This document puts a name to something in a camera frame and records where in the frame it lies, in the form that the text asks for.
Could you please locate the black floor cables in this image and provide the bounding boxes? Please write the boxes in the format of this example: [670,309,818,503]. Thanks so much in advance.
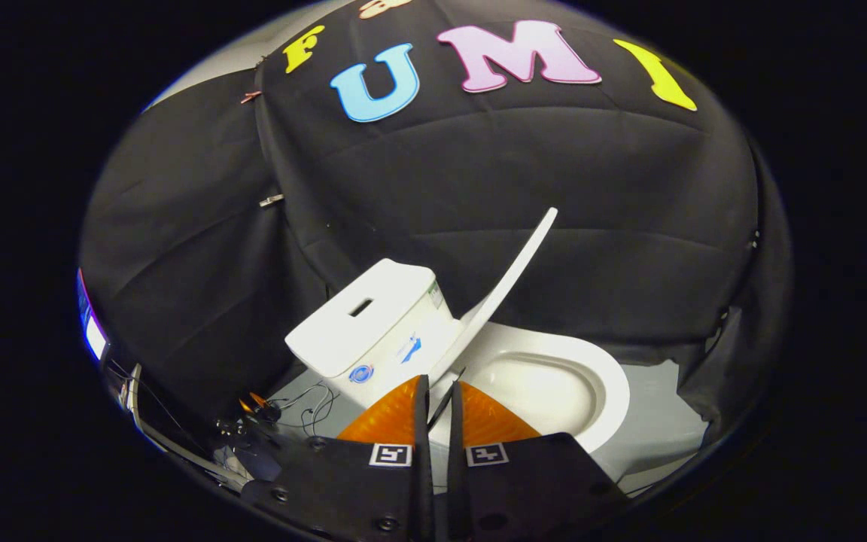
[272,382,339,439]

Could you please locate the white toilet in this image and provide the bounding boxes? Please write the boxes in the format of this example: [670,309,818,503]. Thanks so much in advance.
[284,257,631,490]

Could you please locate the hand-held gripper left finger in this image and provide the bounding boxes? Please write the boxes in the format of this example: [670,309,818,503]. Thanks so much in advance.
[240,374,435,542]

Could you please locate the white toilet lid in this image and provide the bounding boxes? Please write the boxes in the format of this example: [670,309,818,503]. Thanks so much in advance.
[427,207,559,411]

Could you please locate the dark equipment with orange parts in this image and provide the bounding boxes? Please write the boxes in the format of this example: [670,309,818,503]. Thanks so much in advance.
[211,389,285,484]

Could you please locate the black backdrop cloth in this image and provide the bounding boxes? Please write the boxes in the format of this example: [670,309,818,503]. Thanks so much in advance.
[78,0,793,452]

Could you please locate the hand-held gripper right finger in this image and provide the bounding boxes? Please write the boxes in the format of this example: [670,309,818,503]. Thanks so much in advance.
[446,380,631,542]

